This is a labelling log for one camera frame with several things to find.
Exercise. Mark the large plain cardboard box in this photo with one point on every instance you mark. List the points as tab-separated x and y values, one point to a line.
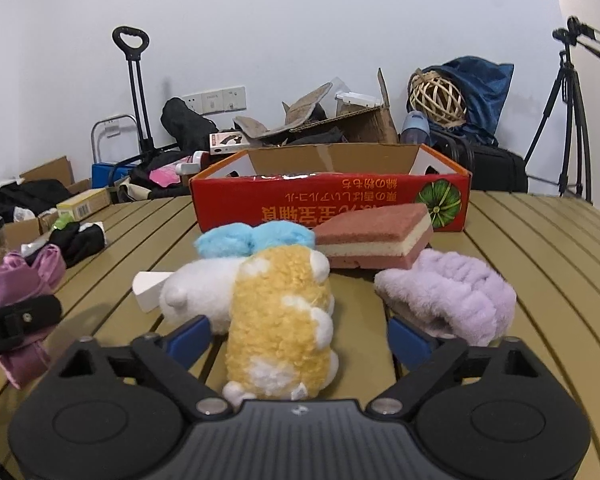
47	170

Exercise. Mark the small plain cardboard box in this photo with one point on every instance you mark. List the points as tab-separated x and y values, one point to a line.
25	232

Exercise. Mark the yellow white plush toy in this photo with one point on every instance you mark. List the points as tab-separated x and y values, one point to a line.
280	320

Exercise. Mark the black suitcase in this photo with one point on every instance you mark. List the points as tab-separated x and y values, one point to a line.
490	165

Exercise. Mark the black soft bag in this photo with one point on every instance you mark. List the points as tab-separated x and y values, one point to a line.
185	122

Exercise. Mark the white foam wedge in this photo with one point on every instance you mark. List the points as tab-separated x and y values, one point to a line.
147	290

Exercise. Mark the black cloth pile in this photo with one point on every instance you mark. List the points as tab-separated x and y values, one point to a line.
25	195

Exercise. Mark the pink layered sponge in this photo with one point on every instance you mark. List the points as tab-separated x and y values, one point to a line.
370	225

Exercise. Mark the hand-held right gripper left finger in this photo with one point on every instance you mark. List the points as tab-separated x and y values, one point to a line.
190	340

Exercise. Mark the silver metal frame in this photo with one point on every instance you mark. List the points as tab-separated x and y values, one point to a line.
97	132

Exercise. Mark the clear plastic container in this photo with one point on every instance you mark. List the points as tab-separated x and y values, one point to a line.
357	102

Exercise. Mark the black tripod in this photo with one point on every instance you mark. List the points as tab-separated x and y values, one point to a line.
567	110

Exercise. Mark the black camera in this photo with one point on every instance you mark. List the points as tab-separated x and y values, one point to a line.
575	35

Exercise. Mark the black white cloth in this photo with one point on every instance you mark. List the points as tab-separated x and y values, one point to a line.
80	242

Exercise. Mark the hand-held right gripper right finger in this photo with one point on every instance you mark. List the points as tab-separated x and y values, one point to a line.
410	344

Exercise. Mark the white box black print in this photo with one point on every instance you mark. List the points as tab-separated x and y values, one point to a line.
227	142

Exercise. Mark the pink packet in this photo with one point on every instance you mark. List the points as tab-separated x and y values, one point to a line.
167	176

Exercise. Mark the blue baby bottle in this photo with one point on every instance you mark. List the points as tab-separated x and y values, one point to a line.
415	130

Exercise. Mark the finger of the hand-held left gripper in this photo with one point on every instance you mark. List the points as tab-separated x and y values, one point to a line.
35	312

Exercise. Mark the yellow green carton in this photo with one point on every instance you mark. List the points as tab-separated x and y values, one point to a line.
82	205

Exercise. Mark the red cardboard box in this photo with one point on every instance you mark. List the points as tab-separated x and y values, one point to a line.
330	200

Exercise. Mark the light blue plush item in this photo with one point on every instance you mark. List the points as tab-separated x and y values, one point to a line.
280	235

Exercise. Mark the white wall socket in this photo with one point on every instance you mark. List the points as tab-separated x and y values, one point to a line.
212	101
234	98
192	102

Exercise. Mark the torn open cardboard box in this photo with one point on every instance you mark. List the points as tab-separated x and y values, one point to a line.
365	127

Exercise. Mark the blue plastic box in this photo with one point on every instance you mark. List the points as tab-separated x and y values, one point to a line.
105	175

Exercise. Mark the wicker ball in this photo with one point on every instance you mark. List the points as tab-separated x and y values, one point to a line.
437	97

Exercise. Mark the purple fluffy headband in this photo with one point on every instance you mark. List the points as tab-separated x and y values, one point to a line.
445	295

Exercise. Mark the blue cloth bag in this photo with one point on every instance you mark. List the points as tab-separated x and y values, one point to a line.
485	90

